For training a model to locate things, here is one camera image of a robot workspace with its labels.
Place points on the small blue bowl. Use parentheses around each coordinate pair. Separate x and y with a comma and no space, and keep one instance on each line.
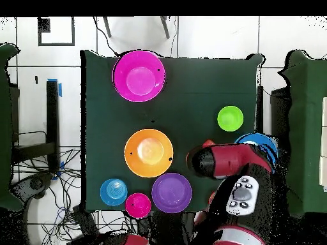
(113,192)

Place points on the large pink bowl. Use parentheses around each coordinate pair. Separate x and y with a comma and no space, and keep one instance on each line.
(139,76)

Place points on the dark green tablecloth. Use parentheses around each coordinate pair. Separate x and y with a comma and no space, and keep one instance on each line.
(178,102)

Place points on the small green bowl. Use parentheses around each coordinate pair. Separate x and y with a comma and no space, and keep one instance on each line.
(230,118)

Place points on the black square floor frame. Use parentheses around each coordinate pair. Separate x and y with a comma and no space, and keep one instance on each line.
(56,44)

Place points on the small crimson bowl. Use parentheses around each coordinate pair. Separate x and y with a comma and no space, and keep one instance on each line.
(138,205)

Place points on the purple bowl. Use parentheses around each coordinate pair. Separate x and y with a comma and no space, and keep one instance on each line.
(171,193)

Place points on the green cloth side table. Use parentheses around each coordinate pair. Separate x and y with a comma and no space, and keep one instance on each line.
(5,127)
(306,127)

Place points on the blue floor tape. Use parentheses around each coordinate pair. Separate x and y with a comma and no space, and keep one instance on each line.
(60,89)

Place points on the black metal stand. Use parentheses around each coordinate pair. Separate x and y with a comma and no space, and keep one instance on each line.
(52,114)
(279,109)

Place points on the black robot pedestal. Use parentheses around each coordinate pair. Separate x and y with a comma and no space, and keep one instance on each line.
(168,229)

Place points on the large orange bowl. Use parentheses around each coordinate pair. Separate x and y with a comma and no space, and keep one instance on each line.
(149,153)

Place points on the large blue bowl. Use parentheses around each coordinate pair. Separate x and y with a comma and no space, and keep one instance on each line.
(265,143)

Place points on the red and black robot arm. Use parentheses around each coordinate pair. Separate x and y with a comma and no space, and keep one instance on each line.
(235,158)

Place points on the black power strip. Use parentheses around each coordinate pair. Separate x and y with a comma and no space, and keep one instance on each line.
(85,222)

